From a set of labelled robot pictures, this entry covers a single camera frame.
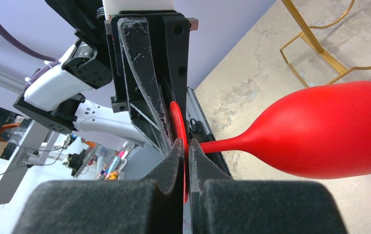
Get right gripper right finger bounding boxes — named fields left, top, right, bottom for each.
left=188, top=140, right=347, bottom=234

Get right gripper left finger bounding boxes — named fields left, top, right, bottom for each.
left=13, top=139, right=184, bottom=234

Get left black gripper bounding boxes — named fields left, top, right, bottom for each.
left=105, top=10, right=190, bottom=155

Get red wine glass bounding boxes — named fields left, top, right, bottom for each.
left=169, top=80, right=371, bottom=204

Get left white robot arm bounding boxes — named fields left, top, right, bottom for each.
left=14, top=0, right=198, bottom=155

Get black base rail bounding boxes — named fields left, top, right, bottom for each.
left=186, top=87, right=233, bottom=177

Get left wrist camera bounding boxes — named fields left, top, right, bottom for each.
left=102, top=0, right=175, bottom=20

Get gold wire glass rack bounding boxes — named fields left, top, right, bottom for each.
left=279, top=0, right=371, bottom=87

